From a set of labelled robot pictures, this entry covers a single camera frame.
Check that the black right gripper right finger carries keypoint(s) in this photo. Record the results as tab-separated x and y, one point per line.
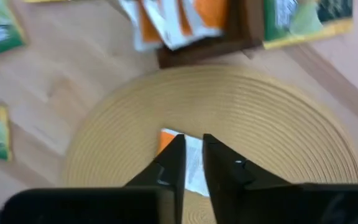
259	202

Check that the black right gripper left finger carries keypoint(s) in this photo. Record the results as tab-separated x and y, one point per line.
104	205

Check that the white-orange Tazo tea packet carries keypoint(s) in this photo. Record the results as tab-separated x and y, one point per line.
132	18
172	28
194	168
211	12

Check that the round woven beige placemat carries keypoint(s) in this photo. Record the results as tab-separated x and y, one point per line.
259	118

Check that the brown wooden organizer box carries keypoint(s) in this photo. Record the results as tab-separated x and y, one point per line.
244	34

